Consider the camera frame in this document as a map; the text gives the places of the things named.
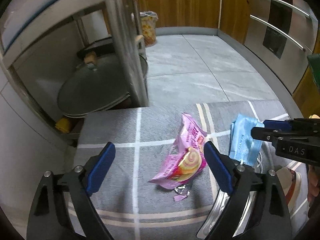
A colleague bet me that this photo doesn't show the small yellow object under shelf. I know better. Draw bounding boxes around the small yellow object under shelf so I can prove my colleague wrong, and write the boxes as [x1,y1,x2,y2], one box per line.
[55,117,72,134]

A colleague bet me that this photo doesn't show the blue bin with yellow rim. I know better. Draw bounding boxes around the blue bin with yellow rim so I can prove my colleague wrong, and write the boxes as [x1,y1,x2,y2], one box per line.
[309,114,320,119]

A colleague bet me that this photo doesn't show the pink snack wrapper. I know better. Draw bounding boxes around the pink snack wrapper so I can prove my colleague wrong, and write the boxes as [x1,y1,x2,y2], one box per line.
[149,113,207,190]

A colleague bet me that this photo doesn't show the person right hand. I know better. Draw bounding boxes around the person right hand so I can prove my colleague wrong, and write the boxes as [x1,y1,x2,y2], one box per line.
[308,165,319,203]

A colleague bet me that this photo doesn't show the grey blue tray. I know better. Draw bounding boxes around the grey blue tray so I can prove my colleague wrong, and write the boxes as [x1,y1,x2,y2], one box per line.
[0,0,101,53]

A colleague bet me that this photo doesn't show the stainless built-in oven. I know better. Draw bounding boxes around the stainless built-in oven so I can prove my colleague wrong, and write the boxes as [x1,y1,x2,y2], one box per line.
[245,0,318,93]

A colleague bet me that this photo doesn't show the wooden base cabinets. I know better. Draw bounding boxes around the wooden base cabinets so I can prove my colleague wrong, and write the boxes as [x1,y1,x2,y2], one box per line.
[140,0,319,117]

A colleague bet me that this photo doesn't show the grey pot lid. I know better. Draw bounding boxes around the grey pot lid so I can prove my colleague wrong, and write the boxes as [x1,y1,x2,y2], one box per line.
[57,51,149,118]

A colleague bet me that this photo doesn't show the grey checked floor mat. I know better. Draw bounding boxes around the grey checked floor mat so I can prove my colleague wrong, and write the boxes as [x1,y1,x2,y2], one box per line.
[64,100,311,240]

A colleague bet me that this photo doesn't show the stainless steel shelf rack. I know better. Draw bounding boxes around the stainless steel shelf rack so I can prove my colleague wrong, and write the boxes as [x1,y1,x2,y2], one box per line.
[1,0,149,133]

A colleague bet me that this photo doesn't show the blue face mask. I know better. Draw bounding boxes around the blue face mask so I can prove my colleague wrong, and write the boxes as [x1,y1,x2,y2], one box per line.
[229,114,265,167]

